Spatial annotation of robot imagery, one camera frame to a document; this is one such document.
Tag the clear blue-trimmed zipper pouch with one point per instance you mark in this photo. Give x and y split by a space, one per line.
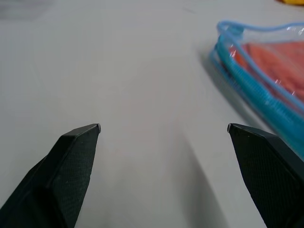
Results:
259 78

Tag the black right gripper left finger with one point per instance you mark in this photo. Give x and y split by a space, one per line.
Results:
64 180

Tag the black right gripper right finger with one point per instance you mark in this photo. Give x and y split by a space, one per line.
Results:
268 175

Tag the yellow object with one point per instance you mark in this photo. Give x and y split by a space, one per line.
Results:
292 1

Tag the orange cloth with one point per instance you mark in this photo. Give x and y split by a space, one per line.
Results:
275 64

